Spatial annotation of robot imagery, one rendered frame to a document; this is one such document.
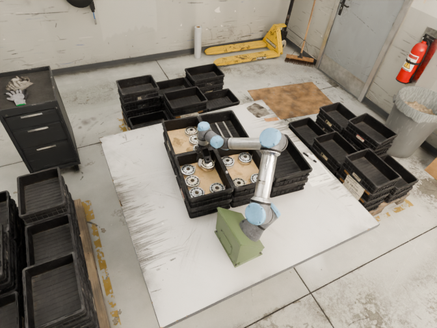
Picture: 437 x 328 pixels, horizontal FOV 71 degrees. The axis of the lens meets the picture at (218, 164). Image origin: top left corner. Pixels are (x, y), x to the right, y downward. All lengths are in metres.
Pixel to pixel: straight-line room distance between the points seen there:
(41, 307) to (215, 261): 1.06
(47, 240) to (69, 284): 0.48
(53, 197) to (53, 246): 0.38
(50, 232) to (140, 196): 0.76
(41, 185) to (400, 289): 3.06
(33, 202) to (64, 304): 0.88
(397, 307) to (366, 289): 0.25
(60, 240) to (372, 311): 2.46
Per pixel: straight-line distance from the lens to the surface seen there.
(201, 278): 1.90
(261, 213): 1.65
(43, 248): 2.58
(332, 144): 3.40
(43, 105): 2.93
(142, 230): 2.08
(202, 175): 2.16
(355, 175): 2.96
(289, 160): 2.39
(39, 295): 2.29
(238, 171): 2.21
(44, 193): 2.74
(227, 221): 1.77
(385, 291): 3.06
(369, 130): 3.58
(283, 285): 2.74
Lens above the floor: 2.45
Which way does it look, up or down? 46 degrees down
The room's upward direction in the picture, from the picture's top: 6 degrees clockwise
